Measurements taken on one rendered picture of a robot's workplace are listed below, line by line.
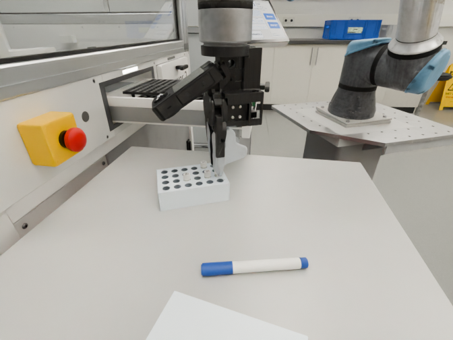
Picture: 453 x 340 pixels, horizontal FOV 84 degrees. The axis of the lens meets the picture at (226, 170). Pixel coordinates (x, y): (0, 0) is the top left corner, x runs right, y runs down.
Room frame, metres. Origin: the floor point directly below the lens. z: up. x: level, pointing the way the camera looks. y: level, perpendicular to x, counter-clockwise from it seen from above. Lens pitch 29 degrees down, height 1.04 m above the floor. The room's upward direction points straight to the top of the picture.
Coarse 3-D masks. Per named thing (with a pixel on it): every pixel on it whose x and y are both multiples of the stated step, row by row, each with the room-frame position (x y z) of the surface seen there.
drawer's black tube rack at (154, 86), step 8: (152, 80) 0.79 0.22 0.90; (160, 80) 0.78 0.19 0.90; (168, 80) 0.78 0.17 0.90; (176, 80) 0.78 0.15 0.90; (136, 88) 0.67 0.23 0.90; (144, 88) 0.67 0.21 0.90; (152, 88) 0.67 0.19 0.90; (160, 88) 0.67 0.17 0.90; (168, 88) 0.67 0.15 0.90; (144, 96) 0.70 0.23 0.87; (152, 96) 0.70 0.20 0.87; (200, 96) 0.60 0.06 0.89
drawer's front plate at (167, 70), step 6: (174, 60) 1.04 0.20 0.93; (180, 60) 1.08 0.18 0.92; (186, 60) 1.16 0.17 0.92; (162, 66) 0.90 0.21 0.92; (168, 66) 0.95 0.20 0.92; (174, 66) 1.01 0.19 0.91; (162, 72) 0.89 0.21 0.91; (168, 72) 0.94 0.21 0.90; (174, 72) 1.00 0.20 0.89; (180, 72) 1.07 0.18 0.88; (162, 78) 0.89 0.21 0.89; (168, 78) 0.93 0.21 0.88; (174, 78) 0.99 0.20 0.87; (180, 78) 1.06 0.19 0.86
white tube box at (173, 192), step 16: (160, 176) 0.40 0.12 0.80; (176, 176) 0.41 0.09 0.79; (192, 176) 0.40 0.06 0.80; (224, 176) 0.40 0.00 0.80; (160, 192) 0.35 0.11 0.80; (176, 192) 0.35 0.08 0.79; (192, 192) 0.36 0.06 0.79; (208, 192) 0.37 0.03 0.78; (224, 192) 0.37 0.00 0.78; (160, 208) 0.34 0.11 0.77; (176, 208) 0.35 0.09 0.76
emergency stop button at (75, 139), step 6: (66, 132) 0.38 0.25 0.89; (72, 132) 0.38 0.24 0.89; (78, 132) 0.39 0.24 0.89; (66, 138) 0.37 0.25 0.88; (72, 138) 0.37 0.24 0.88; (78, 138) 0.38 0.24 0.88; (84, 138) 0.39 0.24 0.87; (66, 144) 0.37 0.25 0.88; (72, 144) 0.37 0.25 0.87; (78, 144) 0.38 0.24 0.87; (84, 144) 0.39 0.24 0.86; (72, 150) 0.37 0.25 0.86; (78, 150) 0.38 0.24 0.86
